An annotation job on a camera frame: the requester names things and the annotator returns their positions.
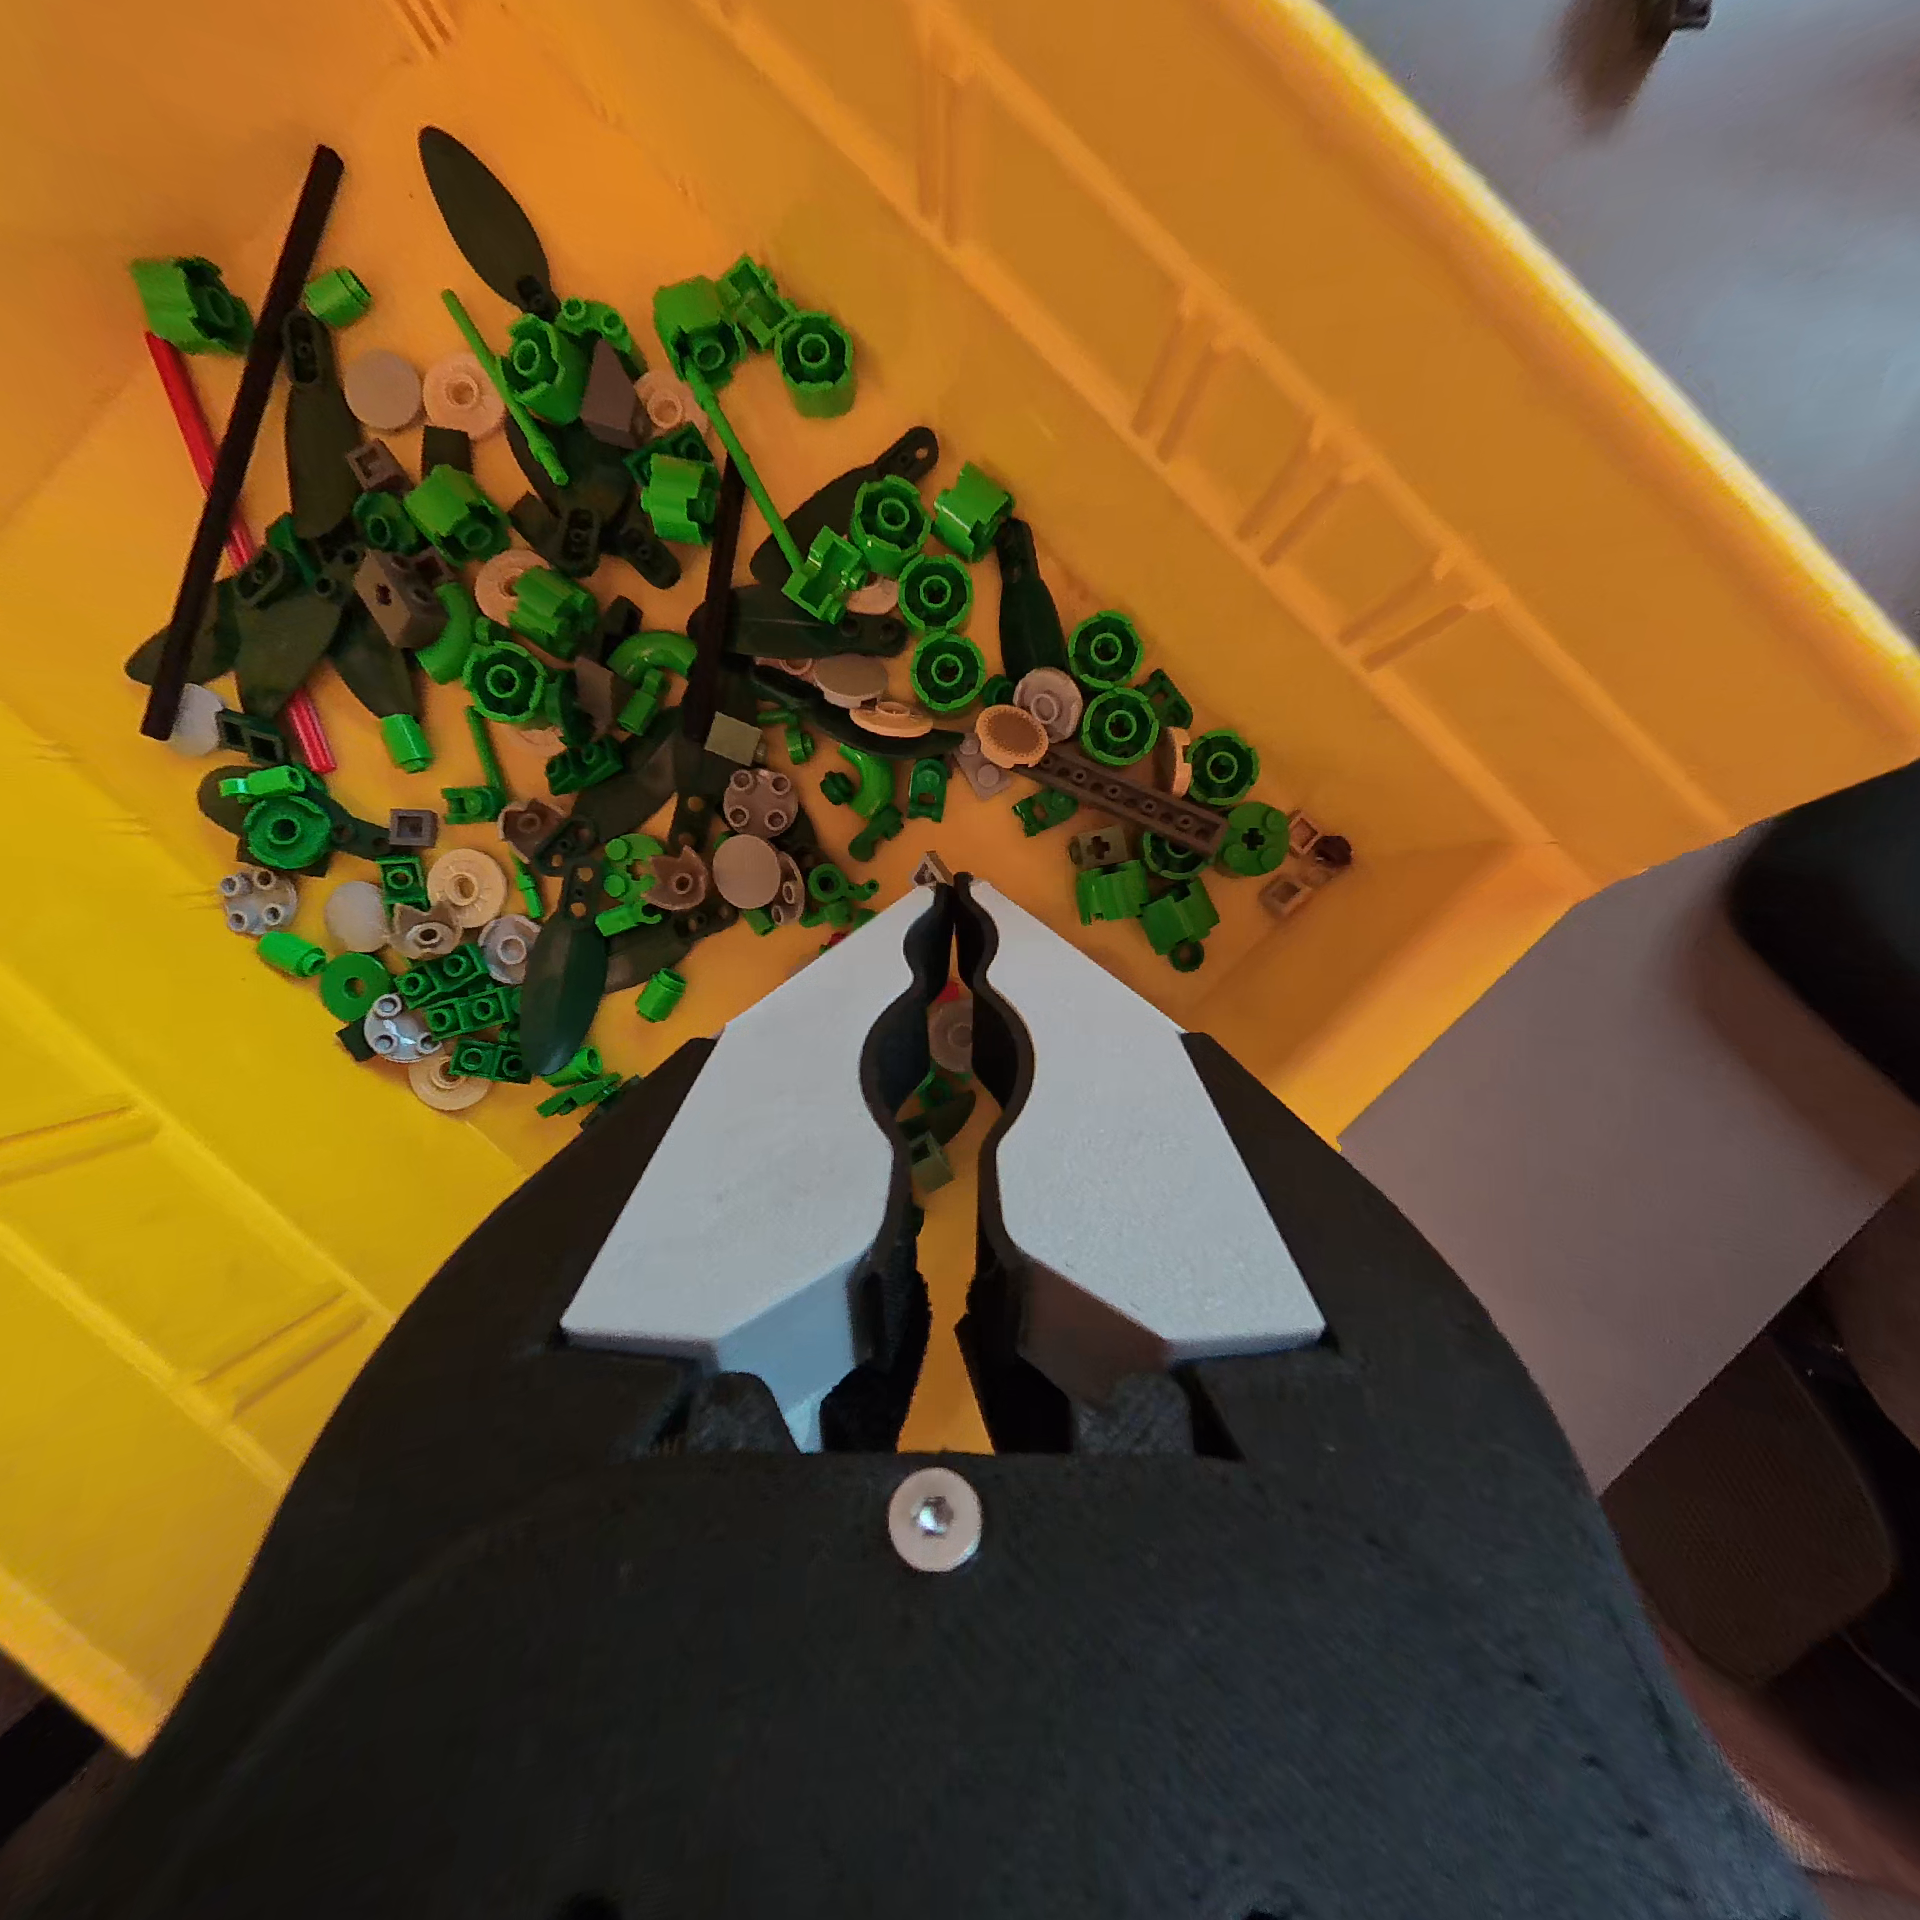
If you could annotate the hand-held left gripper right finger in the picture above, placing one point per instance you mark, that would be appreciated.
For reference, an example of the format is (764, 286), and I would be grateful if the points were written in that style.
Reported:
(1139, 1185)

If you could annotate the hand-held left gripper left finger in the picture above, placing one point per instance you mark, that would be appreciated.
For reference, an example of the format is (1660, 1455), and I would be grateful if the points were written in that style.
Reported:
(751, 1185)

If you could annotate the pile of green toy bricks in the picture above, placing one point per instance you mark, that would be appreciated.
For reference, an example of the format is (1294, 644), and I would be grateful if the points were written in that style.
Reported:
(890, 519)

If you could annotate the yellow plastic bin with bricks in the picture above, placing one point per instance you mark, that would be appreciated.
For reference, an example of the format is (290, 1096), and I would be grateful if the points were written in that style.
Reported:
(1275, 449)

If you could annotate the short black rod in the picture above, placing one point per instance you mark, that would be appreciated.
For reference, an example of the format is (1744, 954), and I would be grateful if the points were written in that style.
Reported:
(717, 602)

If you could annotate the long black rod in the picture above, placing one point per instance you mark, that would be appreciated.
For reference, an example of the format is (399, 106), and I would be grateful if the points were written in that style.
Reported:
(240, 449)

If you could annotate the red rod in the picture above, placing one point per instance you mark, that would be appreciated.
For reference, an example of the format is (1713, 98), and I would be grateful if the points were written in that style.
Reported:
(176, 393)

